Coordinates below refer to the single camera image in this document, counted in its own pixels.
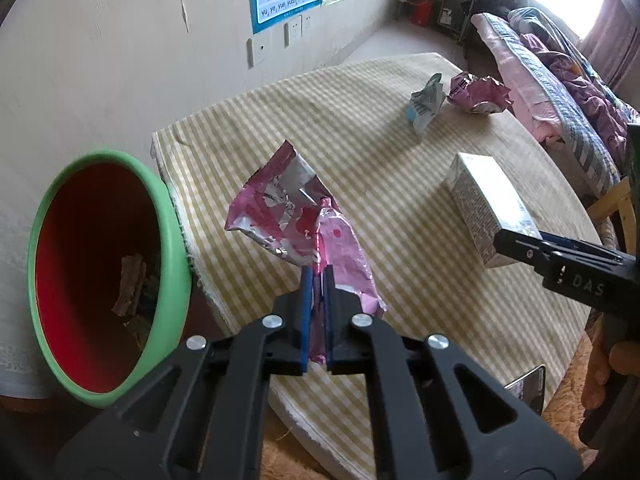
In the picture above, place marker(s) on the blue white crumpled carton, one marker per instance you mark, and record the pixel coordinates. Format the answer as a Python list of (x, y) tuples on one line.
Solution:
[(425, 107)]

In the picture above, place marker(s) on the white wall plate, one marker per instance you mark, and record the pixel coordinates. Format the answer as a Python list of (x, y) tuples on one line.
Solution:
[(258, 50)]

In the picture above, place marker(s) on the plaid quilt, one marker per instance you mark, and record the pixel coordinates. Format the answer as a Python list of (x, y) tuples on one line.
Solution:
[(575, 130)]

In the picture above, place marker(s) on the pink bedsheet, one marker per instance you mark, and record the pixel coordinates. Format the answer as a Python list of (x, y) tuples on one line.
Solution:
[(520, 90)]

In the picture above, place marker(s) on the purple pink snack bag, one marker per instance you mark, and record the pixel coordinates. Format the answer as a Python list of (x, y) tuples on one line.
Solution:
[(475, 95)]

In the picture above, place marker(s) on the purple curtain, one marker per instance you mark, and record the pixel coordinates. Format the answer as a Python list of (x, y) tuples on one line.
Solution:
[(612, 35)]

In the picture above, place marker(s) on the brown paper scrap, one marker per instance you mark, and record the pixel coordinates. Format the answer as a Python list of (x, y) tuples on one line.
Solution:
[(131, 282)]

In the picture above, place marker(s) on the white printed carton box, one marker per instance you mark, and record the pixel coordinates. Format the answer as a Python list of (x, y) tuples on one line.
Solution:
[(480, 200)]

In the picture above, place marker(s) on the person's dark green clothing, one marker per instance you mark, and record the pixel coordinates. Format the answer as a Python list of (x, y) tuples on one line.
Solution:
[(632, 170)]

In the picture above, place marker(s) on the smartphone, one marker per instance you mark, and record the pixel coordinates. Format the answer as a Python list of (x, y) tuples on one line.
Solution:
[(527, 390)]

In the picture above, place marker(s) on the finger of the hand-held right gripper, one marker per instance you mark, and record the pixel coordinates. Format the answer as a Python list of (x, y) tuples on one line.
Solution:
[(580, 245), (520, 249)]

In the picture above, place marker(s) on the wooden chair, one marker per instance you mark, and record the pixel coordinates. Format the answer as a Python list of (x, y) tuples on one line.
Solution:
[(615, 200)]

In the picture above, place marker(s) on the yellow checked tablecloth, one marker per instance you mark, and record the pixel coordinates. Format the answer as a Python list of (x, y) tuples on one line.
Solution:
[(390, 185)]

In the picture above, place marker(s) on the bed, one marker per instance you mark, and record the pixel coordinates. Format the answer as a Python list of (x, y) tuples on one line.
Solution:
[(565, 110)]

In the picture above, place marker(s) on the person's right hand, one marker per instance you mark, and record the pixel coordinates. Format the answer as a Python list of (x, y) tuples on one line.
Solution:
[(594, 375)]

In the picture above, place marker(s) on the green bin with red inside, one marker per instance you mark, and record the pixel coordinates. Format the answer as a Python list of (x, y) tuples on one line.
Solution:
[(100, 260)]

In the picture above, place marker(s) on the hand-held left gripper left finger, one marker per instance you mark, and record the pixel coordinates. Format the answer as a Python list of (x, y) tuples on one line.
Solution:
[(305, 310)]

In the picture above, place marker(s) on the purple blanket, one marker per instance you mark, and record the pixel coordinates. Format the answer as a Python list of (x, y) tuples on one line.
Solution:
[(585, 85)]

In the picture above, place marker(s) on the pink silver foil wrapper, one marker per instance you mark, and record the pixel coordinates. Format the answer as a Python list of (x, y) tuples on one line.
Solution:
[(300, 220)]

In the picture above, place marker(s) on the white wall socket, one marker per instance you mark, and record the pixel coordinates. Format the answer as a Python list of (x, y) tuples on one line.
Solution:
[(293, 31), (310, 22)]

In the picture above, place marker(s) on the red container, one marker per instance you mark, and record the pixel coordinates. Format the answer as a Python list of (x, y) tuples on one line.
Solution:
[(421, 11)]

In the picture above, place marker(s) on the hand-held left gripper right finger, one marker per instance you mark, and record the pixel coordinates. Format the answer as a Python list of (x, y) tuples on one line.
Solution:
[(327, 310)]

